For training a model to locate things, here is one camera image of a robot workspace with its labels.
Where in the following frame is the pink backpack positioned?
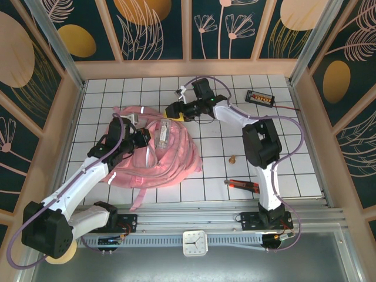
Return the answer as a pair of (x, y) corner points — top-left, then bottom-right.
(101, 105), (204, 213)

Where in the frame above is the red black utility knife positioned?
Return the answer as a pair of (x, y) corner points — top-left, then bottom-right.
(224, 178), (261, 194)

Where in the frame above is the white square clock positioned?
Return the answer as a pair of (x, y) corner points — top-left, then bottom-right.
(182, 230), (209, 257)

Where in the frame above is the round yellow sponge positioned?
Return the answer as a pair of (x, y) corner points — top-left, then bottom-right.
(46, 240), (78, 264)

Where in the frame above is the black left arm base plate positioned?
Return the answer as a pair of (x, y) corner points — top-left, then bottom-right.
(84, 213), (138, 233)

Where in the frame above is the thin red wire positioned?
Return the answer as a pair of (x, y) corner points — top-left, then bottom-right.
(274, 103), (301, 112)

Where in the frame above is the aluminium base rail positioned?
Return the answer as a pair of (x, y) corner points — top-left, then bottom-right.
(32, 207), (345, 233)

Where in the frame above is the grey slotted cable duct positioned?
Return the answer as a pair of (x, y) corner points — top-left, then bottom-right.
(75, 234), (264, 248)

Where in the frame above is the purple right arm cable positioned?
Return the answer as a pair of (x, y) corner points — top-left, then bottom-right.
(182, 76), (304, 253)

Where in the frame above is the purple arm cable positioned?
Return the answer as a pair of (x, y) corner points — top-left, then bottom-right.
(6, 113), (139, 270)
(182, 76), (304, 253)

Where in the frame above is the aluminium frame post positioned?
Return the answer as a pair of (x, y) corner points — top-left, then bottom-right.
(288, 0), (347, 86)
(25, 0), (86, 89)

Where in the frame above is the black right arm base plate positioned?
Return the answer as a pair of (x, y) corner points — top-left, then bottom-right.
(240, 210), (294, 230)

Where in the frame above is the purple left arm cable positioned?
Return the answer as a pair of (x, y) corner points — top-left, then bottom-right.
(6, 113), (139, 270)

